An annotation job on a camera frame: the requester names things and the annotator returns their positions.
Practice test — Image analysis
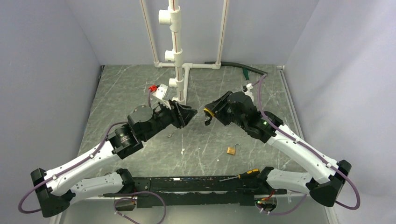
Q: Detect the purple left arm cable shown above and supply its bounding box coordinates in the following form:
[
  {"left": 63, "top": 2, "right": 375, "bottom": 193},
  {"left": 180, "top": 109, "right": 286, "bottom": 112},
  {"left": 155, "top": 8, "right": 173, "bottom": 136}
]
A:
[{"left": 18, "top": 90, "right": 156, "bottom": 214}]

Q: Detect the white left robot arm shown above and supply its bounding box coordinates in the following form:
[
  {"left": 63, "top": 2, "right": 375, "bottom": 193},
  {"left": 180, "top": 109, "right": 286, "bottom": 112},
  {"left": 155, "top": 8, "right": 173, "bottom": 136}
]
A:
[{"left": 31, "top": 100, "right": 198, "bottom": 217}]

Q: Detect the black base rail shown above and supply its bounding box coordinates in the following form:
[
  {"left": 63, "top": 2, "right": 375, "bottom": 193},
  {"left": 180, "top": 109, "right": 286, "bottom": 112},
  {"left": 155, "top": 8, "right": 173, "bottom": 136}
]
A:
[{"left": 102, "top": 175, "right": 287, "bottom": 208}]

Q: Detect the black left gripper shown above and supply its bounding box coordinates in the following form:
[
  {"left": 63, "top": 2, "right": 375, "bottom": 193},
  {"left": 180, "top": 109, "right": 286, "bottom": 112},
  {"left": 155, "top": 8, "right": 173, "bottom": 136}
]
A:
[{"left": 142, "top": 98, "right": 198, "bottom": 141}]

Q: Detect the black rubber hose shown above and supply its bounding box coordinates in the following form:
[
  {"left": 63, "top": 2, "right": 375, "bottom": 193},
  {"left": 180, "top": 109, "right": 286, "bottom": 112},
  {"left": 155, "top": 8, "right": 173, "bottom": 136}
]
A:
[{"left": 204, "top": 61, "right": 269, "bottom": 77}]

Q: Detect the white PVC pipe frame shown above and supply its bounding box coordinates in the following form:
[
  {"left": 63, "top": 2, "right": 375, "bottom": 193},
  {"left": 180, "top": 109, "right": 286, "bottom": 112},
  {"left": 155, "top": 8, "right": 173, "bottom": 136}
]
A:
[{"left": 140, "top": 0, "right": 229, "bottom": 105}]

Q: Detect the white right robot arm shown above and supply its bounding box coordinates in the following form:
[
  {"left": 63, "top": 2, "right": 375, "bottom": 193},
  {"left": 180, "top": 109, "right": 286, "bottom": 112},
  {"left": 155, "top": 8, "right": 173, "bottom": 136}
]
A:
[{"left": 204, "top": 91, "right": 352, "bottom": 207}]

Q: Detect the brass padlock open shackle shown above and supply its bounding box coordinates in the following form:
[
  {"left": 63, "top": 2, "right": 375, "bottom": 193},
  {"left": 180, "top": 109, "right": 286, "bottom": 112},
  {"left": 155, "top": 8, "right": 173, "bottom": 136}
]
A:
[{"left": 226, "top": 144, "right": 241, "bottom": 155}]

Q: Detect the yellow black screwdriver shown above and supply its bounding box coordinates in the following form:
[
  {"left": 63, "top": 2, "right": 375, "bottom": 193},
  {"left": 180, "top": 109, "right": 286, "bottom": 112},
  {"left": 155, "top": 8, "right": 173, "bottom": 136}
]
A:
[{"left": 219, "top": 168, "right": 260, "bottom": 182}]

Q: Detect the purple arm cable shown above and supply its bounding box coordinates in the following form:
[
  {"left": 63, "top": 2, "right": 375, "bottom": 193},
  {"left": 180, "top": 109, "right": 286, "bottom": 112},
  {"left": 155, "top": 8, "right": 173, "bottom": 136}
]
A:
[
  {"left": 18, "top": 90, "right": 156, "bottom": 214},
  {"left": 250, "top": 73, "right": 361, "bottom": 211}
]

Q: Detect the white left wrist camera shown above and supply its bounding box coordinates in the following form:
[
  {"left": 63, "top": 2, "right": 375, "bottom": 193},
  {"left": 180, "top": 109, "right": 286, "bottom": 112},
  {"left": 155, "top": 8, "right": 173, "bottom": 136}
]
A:
[{"left": 148, "top": 84, "right": 172, "bottom": 109}]

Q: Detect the yellow black padlock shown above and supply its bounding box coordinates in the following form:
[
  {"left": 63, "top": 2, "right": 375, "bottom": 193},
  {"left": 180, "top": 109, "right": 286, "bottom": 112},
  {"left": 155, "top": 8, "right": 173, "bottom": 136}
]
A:
[{"left": 204, "top": 107, "right": 215, "bottom": 126}]

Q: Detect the green handled screwdriver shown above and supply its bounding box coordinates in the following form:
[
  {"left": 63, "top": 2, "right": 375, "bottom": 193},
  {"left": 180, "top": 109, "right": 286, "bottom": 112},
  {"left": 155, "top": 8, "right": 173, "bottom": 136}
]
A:
[{"left": 242, "top": 68, "right": 249, "bottom": 80}]

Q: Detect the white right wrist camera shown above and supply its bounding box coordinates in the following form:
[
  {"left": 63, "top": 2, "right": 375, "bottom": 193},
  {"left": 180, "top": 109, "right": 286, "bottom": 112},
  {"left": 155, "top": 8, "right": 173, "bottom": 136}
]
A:
[{"left": 242, "top": 83, "right": 254, "bottom": 102}]

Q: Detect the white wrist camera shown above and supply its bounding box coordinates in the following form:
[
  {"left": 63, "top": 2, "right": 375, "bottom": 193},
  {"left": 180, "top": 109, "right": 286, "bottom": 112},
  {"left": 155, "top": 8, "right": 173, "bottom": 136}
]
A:
[
  {"left": 148, "top": 84, "right": 172, "bottom": 109},
  {"left": 242, "top": 83, "right": 254, "bottom": 102}
]

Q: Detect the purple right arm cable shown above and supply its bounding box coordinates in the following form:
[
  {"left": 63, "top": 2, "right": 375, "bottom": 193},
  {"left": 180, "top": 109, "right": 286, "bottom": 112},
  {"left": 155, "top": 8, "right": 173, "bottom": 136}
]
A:
[{"left": 250, "top": 73, "right": 361, "bottom": 211}]

